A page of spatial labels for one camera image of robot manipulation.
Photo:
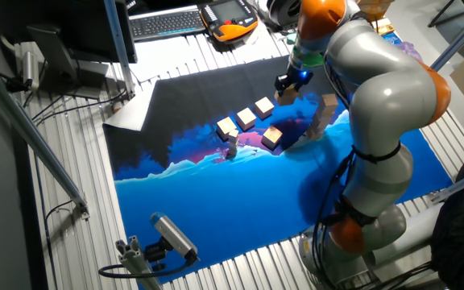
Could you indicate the orange black teach pendant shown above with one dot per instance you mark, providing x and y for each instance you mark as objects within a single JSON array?
[{"x": 232, "y": 28}]

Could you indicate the small silver cylinder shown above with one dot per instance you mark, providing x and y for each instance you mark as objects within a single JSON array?
[{"x": 30, "y": 70}]

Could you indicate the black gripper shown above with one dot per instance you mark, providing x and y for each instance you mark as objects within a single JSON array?
[{"x": 298, "y": 75}]

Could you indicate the black keyboard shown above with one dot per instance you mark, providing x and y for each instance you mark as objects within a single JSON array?
[{"x": 163, "y": 24}]

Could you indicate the large wooden cube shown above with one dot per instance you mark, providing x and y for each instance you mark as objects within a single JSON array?
[
  {"x": 246, "y": 117},
  {"x": 226, "y": 127},
  {"x": 272, "y": 137},
  {"x": 287, "y": 97},
  {"x": 264, "y": 106}
]

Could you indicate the black monitor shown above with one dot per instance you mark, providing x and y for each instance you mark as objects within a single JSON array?
[{"x": 75, "y": 32}]

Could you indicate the white paper roll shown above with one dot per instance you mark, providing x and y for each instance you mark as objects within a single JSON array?
[{"x": 413, "y": 237}]

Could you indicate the purple plastic bag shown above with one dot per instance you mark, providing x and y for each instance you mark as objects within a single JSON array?
[{"x": 411, "y": 50}]

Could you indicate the green mounting plate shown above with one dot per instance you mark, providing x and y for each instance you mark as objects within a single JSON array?
[{"x": 310, "y": 60}]

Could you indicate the aluminium camera mount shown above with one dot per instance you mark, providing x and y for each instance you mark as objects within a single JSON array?
[{"x": 133, "y": 258}]

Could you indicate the silver camera blue cap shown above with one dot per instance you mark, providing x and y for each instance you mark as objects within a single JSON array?
[{"x": 171, "y": 233}]

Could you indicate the small wooden cube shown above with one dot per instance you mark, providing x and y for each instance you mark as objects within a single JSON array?
[
  {"x": 233, "y": 141},
  {"x": 233, "y": 133}
]

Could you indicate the aluminium frame bar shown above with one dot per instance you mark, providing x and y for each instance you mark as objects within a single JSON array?
[
  {"x": 461, "y": 38},
  {"x": 457, "y": 183},
  {"x": 34, "y": 141},
  {"x": 117, "y": 40}
]

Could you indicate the black round spool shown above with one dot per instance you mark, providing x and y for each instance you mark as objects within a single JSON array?
[{"x": 282, "y": 14}]

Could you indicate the grey monitor stand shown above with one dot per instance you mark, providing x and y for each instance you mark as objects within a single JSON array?
[{"x": 55, "y": 52}]

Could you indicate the medium wooden cube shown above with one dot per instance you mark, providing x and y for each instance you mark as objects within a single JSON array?
[
  {"x": 315, "y": 133},
  {"x": 328, "y": 102},
  {"x": 311, "y": 137},
  {"x": 324, "y": 118},
  {"x": 320, "y": 126}
]

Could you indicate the printed landscape desk mat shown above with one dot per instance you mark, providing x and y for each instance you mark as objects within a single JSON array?
[{"x": 216, "y": 209}]

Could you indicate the silver orange robot arm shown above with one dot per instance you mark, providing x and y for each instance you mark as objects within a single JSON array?
[{"x": 385, "y": 92}]

